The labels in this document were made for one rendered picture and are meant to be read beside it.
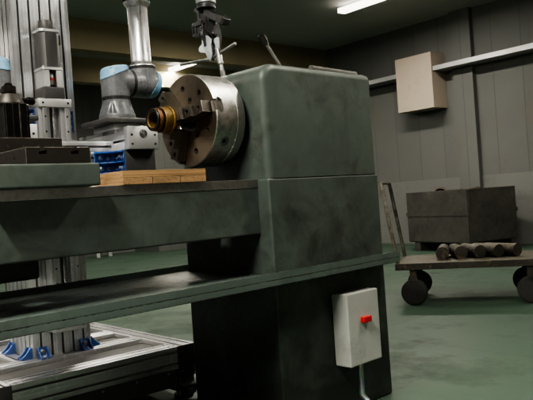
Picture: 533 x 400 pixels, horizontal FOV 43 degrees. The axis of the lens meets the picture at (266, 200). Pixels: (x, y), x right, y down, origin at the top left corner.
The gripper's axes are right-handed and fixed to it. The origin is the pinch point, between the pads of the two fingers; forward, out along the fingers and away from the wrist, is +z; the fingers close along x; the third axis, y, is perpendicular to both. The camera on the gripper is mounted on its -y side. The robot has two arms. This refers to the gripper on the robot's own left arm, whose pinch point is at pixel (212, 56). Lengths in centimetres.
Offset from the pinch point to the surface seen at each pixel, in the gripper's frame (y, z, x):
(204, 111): -25.6, 25.1, 26.9
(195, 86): -17.8, 15.7, 23.6
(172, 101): -7.9, 19.1, 26.1
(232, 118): -27.8, 27.4, 16.9
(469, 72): 251, -89, -647
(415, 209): 292, 84, -561
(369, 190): -34, 54, -45
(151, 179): -30, 47, 52
